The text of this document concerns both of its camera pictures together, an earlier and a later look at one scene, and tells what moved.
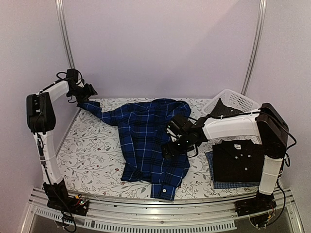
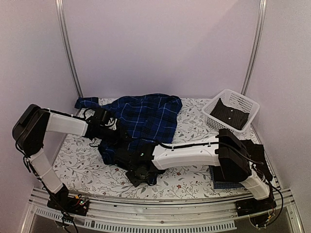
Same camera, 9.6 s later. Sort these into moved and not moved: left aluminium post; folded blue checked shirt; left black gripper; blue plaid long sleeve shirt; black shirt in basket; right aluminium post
Moved: blue plaid long sleeve shirt; left black gripper
Not moved: black shirt in basket; left aluminium post; right aluminium post; folded blue checked shirt
